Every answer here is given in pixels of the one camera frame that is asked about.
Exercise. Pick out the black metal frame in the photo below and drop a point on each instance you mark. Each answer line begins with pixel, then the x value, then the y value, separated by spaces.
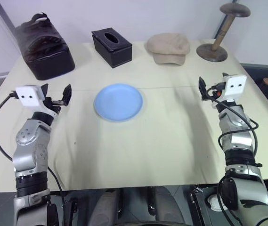
pixel 200 207

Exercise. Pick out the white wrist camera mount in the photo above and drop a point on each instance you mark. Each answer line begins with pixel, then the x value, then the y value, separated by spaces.
pixel 29 95
pixel 233 86

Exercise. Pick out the brown wooden hat stand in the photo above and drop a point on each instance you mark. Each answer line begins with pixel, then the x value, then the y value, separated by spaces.
pixel 211 53

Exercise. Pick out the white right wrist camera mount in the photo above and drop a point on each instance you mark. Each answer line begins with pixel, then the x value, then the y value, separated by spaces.
pixel 233 86

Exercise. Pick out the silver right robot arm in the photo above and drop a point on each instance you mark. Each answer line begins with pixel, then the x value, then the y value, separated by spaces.
pixel 232 122

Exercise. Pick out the dark brown leather bag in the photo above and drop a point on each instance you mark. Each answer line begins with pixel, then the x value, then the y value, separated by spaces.
pixel 51 63

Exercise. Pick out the blue round plate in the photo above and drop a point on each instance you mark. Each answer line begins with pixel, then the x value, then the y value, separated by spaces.
pixel 118 102

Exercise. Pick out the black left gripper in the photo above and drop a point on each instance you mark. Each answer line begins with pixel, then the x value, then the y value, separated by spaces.
pixel 52 106

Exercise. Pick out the beige flat cap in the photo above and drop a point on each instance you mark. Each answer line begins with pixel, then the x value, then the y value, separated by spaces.
pixel 169 47

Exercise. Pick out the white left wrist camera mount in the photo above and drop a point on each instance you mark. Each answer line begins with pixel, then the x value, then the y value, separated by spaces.
pixel 29 95

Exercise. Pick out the white round fitting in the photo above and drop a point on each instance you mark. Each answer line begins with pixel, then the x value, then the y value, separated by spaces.
pixel 215 199

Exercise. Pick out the black tissue box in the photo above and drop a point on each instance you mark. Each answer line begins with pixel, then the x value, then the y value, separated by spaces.
pixel 115 55

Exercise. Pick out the cream tablecloth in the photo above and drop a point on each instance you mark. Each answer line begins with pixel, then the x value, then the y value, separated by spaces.
pixel 133 146

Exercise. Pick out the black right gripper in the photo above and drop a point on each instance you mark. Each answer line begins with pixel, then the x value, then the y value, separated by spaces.
pixel 218 88

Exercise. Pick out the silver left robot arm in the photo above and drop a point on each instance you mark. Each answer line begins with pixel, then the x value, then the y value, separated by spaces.
pixel 30 141

